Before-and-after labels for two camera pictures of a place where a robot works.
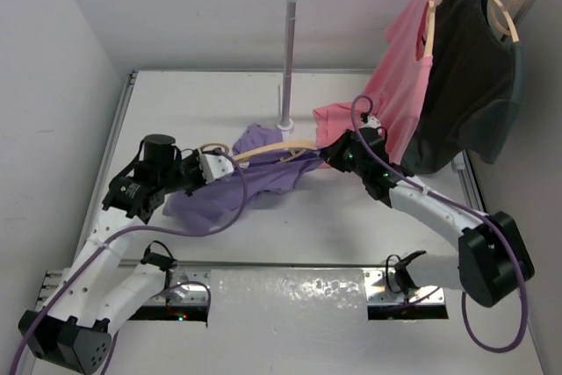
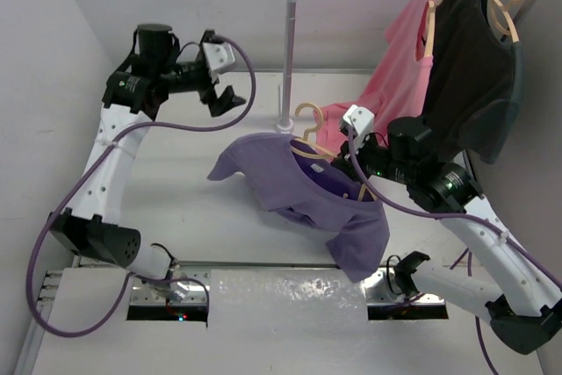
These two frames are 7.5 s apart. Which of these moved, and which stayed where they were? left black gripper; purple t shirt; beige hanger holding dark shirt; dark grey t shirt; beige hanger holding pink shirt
Moved: left black gripper; purple t shirt
Stayed: dark grey t shirt; beige hanger holding dark shirt; beige hanger holding pink shirt
